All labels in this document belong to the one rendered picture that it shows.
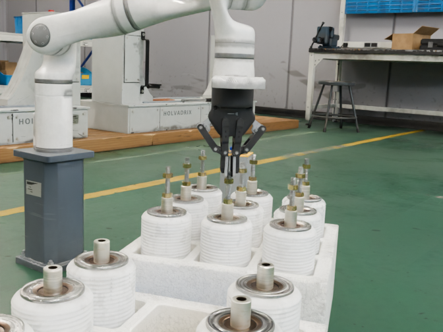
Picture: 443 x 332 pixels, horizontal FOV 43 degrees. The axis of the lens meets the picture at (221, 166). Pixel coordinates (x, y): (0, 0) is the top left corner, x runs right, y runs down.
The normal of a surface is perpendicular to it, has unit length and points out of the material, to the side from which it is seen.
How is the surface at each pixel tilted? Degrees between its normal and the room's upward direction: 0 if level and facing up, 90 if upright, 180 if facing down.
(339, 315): 0
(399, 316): 0
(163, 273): 90
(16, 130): 90
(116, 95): 90
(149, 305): 0
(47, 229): 90
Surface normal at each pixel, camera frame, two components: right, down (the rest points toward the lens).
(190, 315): -0.30, 0.15
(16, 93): 0.80, 0.14
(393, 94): -0.59, 0.11
